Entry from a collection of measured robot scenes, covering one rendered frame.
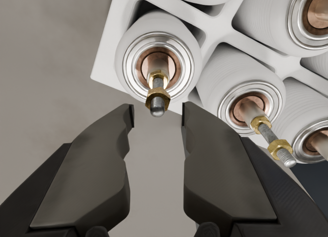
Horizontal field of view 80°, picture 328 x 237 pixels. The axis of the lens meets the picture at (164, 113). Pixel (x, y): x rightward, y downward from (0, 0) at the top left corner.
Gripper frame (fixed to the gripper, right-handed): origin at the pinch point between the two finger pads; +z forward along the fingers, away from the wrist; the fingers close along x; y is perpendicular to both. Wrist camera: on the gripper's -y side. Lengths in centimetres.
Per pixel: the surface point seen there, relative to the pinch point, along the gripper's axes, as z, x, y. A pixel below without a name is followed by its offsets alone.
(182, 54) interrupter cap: 9.0, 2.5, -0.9
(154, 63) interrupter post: 7.8, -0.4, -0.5
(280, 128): 11.0, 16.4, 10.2
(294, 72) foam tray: 16.4, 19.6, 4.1
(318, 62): 15.5, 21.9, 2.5
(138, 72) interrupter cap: 9.0, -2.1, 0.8
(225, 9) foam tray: 16.3, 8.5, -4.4
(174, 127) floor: 34.4, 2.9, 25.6
